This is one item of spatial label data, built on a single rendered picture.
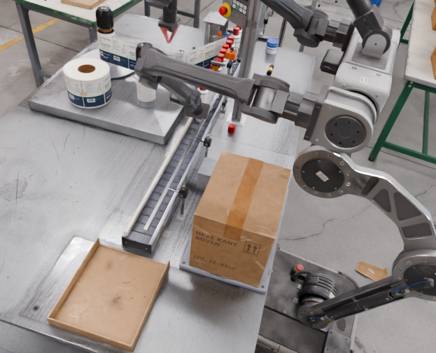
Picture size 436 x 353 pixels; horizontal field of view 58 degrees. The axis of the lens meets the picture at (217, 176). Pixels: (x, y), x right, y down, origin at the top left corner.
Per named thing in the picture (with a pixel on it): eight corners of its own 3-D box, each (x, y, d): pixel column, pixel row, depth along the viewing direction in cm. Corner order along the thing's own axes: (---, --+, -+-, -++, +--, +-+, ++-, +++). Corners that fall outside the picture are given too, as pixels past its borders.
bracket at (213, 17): (210, 12, 207) (210, 10, 207) (230, 16, 206) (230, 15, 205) (202, 22, 198) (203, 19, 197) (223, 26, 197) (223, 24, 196)
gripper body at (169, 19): (157, 27, 159) (157, 9, 154) (166, 17, 166) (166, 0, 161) (172, 31, 159) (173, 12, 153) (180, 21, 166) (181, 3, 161)
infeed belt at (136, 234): (237, 43, 250) (238, 37, 247) (250, 45, 249) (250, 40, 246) (124, 244, 135) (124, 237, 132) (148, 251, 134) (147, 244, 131)
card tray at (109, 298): (99, 243, 135) (97, 237, 132) (169, 265, 132) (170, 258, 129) (49, 323, 114) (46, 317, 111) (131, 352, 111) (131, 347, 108)
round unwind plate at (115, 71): (96, 45, 221) (96, 43, 220) (147, 57, 217) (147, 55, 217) (67, 71, 200) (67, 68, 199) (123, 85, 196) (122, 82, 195)
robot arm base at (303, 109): (308, 143, 96) (322, 101, 88) (277, 132, 98) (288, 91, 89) (315, 124, 102) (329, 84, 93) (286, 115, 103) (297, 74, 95)
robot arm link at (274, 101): (287, 116, 94) (295, 94, 94) (248, 103, 96) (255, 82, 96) (289, 122, 103) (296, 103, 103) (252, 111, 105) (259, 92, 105)
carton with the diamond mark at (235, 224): (214, 202, 151) (222, 149, 132) (275, 220, 148) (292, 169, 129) (188, 265, 130) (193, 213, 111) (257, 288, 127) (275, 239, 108)
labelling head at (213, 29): (206, 55, 225) (209, 11, 207) (227, 60, 224) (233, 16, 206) (198, 66, 216) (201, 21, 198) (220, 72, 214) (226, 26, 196)
